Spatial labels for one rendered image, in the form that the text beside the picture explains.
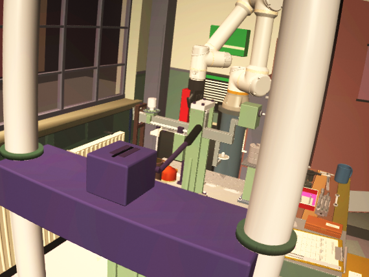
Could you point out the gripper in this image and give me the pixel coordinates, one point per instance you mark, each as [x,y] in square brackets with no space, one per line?
[196,86]

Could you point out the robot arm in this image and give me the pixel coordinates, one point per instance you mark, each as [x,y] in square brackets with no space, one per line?
[261,43]

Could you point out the grey weighbeam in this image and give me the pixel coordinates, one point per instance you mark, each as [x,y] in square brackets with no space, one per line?
[170,120]

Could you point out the purple poise block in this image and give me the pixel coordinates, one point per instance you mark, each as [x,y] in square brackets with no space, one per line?
[181,130]

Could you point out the white lock pin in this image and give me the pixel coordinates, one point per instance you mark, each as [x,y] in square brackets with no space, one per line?
[152,103]

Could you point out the brown wooden stand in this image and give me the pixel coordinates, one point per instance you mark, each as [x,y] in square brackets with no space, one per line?
[140,126]

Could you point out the grey poise handwheel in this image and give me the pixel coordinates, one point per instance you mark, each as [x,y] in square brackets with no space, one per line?
[261,114]

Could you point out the green weighbeam machine body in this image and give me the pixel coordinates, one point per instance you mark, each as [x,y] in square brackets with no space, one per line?
[197,161]

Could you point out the white pin holder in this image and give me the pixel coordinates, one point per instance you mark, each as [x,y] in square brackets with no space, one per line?
[223,156]

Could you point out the grey check weight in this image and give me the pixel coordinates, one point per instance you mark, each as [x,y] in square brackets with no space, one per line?
[254,152]

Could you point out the grey wrench set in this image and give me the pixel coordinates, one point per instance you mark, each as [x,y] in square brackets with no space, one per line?
[323,203]

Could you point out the white louvred vent panel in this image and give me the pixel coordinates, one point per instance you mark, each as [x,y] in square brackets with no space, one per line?
[214,90]

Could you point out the red tall box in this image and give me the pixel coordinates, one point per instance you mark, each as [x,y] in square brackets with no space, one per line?
[184,108]

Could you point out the orange red dome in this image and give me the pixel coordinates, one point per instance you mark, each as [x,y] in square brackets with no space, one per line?
[168,174]

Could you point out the cream radiator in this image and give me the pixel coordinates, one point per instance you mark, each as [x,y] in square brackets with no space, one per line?
[98,143]

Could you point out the dark framed window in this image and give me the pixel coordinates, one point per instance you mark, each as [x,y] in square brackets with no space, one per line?
[80,52]

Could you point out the black hand tool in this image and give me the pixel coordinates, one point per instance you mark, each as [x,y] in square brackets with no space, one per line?
[312,174]

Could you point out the purple press with white columns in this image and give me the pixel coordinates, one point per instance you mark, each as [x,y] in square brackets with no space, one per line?
[144,224]

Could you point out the red box with pink label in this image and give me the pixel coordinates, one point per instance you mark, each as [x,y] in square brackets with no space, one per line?
[308,198]

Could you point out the blue mug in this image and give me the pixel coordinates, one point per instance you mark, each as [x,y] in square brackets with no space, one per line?
[343,173]

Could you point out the grey small bolt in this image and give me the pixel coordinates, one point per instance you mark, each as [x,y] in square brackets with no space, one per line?
[336,200]

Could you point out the orange flat case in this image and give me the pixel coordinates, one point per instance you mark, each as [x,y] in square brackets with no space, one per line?
[323,226]

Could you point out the yellow clipboard with paper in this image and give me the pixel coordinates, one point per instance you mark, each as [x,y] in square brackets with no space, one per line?
[315,249]

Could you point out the green wall sign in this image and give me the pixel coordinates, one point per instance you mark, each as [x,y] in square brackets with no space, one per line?
[239,40]

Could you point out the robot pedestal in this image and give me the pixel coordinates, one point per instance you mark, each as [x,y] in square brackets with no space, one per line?
[230,144]

